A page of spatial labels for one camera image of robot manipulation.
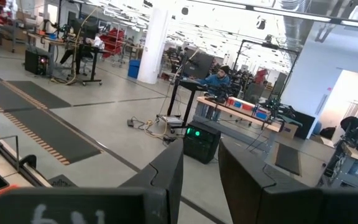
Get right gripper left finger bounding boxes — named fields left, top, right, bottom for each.
left=0, top=138, right=185, bottom=224

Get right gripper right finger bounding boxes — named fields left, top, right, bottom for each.
left=218, top=138, right=358, bottom=224

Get small black floor mat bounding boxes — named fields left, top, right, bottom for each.
left=273, top=142, right=301, bottom=177

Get black floor plate with lettering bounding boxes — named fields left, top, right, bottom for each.
left=47, top=174, right=78, bottom=189

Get cardboard box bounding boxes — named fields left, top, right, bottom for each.
left=278, top=122, right=300, bottom=139

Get black floor mat striped edges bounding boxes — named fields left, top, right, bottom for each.
left=0, top=80, right=72, bottom=113
left=7, top=107, right=103, bottom=166

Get grey table with equipment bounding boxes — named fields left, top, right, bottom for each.
left=318, top=124, right=358, bottom=190

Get black computer tower green lights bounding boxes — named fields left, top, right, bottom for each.
left=183, top=120, right=222, bottom=165

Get long wooden work table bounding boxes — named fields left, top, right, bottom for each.
left=195, top=95, right=300, bottom=139

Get blue bin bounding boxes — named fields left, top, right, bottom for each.
left=127, top=59, right=142, bottom=80

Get black standing desk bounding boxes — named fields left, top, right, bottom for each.
left=165, top=77, right=209, bottom=129

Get black monitor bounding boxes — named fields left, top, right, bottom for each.
left=188, top=52, right=214, bottom=80

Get black office desk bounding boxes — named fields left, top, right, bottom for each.
left=26, top=30, right=105, bottom=86

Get red storage shelves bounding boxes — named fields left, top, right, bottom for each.
left=99, top=27, right=126, bottom=59

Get white square pillar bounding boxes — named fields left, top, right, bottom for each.
left=136, top=6, right=171, bottom=85

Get long ceiling light strip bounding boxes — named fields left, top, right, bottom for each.
left=186, top=0, right=358, bottom=31

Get black aluminium table frame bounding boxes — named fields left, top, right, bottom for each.
left=0, top=139, right=54, bottom=189

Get black arched bracket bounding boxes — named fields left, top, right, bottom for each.
left=19, top=154, right=39, bottom=171

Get floor cable bundle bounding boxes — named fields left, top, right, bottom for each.
left=127, top=116, right=173, bottom=144

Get black background gantry frame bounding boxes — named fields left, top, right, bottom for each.
left=233, top=39, right=301, bottom=103

